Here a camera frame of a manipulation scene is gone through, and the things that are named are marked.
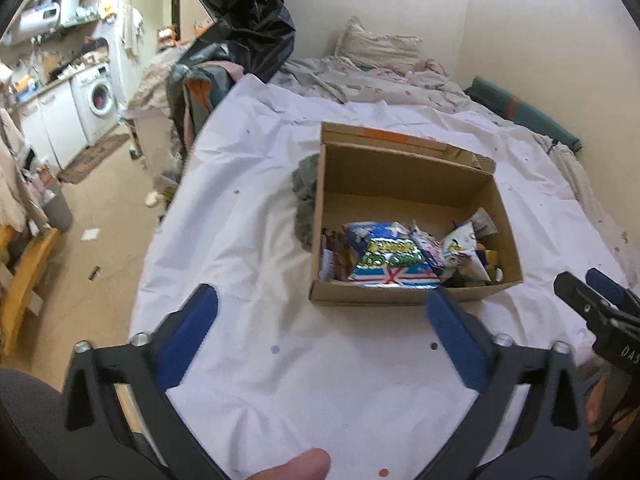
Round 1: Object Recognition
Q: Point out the white red snack bag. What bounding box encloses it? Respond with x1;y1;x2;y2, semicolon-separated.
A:
410;223;447;276

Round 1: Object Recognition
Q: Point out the person's right hand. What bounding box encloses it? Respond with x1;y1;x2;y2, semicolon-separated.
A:
586;372;639;452

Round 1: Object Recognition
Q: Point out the person's left hand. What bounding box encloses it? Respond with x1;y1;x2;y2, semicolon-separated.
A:
247;448;331;480

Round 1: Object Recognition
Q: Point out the blue yellow chips bag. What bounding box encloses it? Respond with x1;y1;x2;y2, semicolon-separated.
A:
475;244;504;284

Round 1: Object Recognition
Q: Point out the white penguin snack bag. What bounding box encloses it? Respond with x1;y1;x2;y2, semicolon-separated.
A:
440;220;491;284

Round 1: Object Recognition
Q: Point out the wooden chair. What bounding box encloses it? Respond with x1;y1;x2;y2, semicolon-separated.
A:
1;228;61;356

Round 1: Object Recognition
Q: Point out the grey trash bin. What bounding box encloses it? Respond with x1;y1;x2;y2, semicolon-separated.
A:
41;181;74;232

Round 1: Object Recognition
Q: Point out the green rolled mat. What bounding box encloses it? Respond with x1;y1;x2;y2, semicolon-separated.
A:
464;76;582;154

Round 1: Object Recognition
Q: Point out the brown cardboard box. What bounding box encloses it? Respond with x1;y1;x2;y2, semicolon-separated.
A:
309;122;523;307

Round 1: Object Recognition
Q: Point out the blue green candy bag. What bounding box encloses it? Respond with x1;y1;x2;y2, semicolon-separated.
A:
343;221;440;288

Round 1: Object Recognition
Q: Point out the brown door mat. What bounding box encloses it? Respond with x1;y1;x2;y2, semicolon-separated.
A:
58;133;130;184

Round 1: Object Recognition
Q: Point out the dark brown snack packet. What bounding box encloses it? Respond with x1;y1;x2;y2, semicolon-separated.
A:
319;229;352;282

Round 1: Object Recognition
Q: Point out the floral beige blanket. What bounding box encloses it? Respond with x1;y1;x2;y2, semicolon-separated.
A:
271;56;506;126

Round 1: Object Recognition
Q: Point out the white kitchen cabinet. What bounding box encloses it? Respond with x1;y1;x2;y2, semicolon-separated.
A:
18;80;88;171

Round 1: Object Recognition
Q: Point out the grey crumpled cloth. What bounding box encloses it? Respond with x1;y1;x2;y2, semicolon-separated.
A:
292;154;320;252

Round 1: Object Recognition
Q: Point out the beige pillow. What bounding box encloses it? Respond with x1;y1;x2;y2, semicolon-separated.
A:
334;16;423;74

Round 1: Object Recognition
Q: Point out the white washing machine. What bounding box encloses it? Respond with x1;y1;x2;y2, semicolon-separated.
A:
70;63;118;145

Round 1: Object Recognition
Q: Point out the black plastic garbage bag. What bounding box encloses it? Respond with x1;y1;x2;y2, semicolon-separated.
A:
166;0;295;122

